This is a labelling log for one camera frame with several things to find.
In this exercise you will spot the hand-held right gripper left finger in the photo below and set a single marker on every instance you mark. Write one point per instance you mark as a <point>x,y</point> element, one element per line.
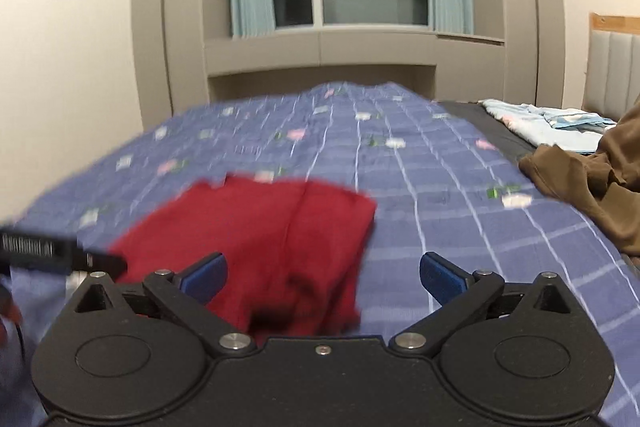
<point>207,277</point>

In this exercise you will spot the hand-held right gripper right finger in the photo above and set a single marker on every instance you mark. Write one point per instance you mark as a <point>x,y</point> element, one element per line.
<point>440,277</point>

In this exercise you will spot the dark red garment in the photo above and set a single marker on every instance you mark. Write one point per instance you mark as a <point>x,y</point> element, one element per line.
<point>280,247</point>

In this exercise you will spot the blue checked floral blanket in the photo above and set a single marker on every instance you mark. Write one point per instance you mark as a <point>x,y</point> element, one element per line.
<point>400,207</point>

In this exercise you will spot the dark grey mattress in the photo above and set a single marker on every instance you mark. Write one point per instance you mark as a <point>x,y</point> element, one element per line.
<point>475,122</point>

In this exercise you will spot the light floral cloth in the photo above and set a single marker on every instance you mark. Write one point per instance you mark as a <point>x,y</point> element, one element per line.
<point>515,119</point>

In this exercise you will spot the brown garment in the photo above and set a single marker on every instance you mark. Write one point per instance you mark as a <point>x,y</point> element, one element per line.
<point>590,187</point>

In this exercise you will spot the light blue cloth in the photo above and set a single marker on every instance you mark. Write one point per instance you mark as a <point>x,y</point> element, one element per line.
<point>575,119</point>

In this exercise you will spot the beige window cabinet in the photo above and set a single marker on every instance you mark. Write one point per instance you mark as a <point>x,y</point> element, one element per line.
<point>350,47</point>

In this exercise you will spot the beige wardrobe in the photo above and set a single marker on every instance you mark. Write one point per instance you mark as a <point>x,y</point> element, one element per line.
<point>170,32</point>
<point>525,32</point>

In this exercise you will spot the grey padded wooden headboard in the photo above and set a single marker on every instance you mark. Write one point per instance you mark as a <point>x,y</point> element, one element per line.
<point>612,67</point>

